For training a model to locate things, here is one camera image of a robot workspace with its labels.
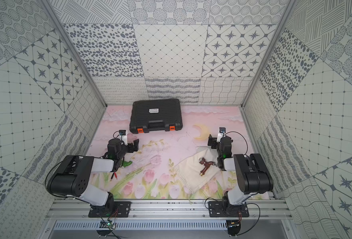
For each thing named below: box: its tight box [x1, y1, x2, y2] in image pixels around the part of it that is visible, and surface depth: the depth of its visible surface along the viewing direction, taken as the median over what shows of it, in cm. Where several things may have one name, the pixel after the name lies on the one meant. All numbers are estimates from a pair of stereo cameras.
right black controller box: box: [226, 219, 241, 237], surface depth 73 cm
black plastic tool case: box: [129, 98, 183, 134], surface depth 108 cm
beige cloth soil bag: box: [174, 147, 221, 194], surface depth 88 cm
